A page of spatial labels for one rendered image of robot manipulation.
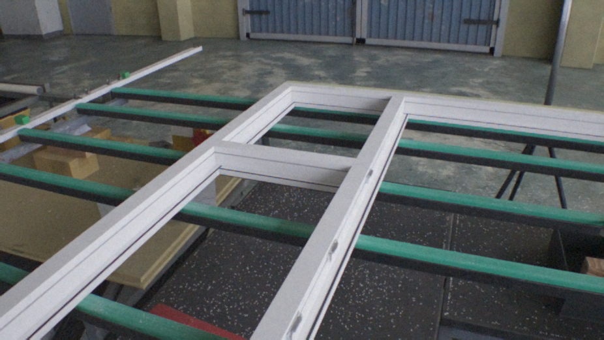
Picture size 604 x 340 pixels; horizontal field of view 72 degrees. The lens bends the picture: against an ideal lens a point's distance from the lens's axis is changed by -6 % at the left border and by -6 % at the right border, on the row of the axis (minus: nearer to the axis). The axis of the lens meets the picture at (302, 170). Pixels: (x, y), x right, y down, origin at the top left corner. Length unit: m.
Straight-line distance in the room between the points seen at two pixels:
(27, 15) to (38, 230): 8.58
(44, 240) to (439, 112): 1.34
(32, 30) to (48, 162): 8.18
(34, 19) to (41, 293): 9.16
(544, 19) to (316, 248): 6.20
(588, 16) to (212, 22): 5.54
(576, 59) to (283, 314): 6.11
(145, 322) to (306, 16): 6.52
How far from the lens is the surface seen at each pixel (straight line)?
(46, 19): 9.89
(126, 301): 1.25
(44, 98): 2.48
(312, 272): 0.74
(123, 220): 0.95
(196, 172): 1.14
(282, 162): 1.13
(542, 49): 6.87
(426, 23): 6.70
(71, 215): 1.63
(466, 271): 0.92
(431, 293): 1.24
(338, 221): 0.86
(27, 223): 1.67
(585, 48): 6.54
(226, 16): 7.76
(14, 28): 10.41
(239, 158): 1.18
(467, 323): 1.19
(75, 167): 1.83
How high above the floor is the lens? 1.42
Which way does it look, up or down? 28 degrees down
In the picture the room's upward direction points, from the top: 1 degrees counter-clockwise
